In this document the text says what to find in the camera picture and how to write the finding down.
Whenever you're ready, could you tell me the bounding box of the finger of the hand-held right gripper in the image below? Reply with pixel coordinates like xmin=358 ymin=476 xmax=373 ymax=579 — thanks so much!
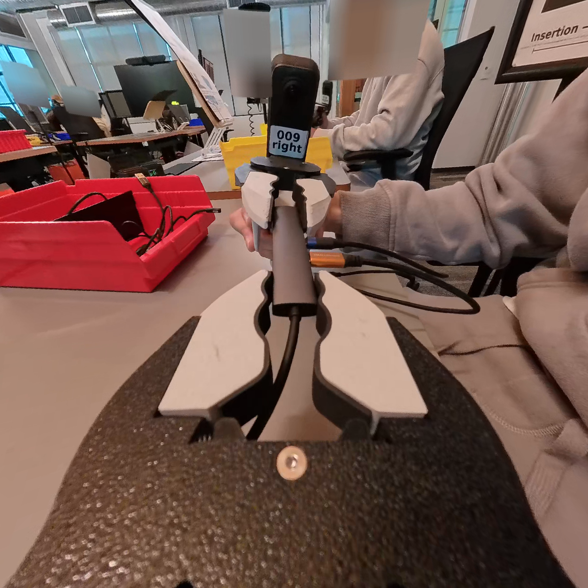
xmin=241 ymin=172 xmax=279 ymax=230
xmin=296 ymin=178 xmax=332 ymax=229

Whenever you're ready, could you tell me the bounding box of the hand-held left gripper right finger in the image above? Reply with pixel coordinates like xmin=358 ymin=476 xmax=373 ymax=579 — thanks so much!
xmin=314 ymin=271 xmax=429 ymax=420

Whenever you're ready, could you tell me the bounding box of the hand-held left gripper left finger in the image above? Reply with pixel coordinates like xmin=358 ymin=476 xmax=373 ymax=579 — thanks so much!
xmin=157 ymin=270 xmax=275 ymax=419

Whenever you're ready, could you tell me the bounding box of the black cable blue plug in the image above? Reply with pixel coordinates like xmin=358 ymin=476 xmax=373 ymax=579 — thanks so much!
xmin=307 ymin=236 xmax=450 ymax=278

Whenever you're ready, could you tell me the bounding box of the black cable orange plug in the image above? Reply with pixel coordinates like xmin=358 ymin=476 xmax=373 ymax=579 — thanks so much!
xmin=309 ymin=250 xmax=481 ymax=315

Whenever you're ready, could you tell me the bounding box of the red plastic bin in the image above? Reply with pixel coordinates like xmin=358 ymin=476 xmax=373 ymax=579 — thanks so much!
xmin=0 ymin=175 xmax=217 ymax=293
xmin=0 ymin=130 xmax=33 ymax=154

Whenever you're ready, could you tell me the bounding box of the person's right forearm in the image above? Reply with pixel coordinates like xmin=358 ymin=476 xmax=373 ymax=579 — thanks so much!
xmin=337 ymin=76 xmax=588 ymax=272

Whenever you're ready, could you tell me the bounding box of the grey desk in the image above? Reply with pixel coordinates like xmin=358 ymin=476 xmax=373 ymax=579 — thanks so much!
xmin=0 ymin=184 xmax=442 ymax=543

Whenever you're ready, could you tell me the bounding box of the person's right hand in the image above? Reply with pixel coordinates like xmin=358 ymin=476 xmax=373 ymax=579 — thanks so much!
xmin=229 ymin=190 xmax=344 ymax=253

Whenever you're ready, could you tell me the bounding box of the yellow plastic bin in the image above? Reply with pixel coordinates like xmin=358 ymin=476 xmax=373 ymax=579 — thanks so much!
xmin=220 ymin=124 xmax=334 ymax=190

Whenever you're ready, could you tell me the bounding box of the grey wood-edged table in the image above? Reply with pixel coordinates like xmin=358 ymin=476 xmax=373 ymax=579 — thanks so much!
xmin=163 ymin=147 xmax=352 ymax=200

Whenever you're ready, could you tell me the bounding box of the wooden document stand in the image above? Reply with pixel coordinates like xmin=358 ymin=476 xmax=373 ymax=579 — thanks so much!
xmin=131 ymin=0 xmax=235 ymax=159

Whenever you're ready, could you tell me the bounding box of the black box green display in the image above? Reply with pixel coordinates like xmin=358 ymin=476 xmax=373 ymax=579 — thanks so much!
xmin=115 ymin=161 xmax=161 ymax=177

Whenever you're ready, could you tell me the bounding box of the black computer monitor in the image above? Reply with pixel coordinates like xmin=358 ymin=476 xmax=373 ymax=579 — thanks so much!
xmin=114 ymin=62 xmax=196 ymax=118

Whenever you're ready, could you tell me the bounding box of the black bin divider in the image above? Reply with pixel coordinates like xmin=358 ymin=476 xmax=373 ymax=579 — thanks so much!
xmin=55 ymin=190 xmax=145 ymax=242

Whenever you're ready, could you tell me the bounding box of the black office chair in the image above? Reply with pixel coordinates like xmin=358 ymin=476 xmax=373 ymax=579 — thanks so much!
xmin=427 ymin=255 xmax=566 ymax=299
xmin=345 ymin=27 xmax=496 ymax=189

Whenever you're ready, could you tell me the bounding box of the black cable gold plug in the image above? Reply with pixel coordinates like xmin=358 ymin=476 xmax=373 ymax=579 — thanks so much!
xmin=133 ymin=173 xmax=174 ymax=244

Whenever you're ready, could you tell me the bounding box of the framed wall sign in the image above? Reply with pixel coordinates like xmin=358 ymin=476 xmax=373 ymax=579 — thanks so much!
xmin=495 ymin=0 xmax=588 ymax=85

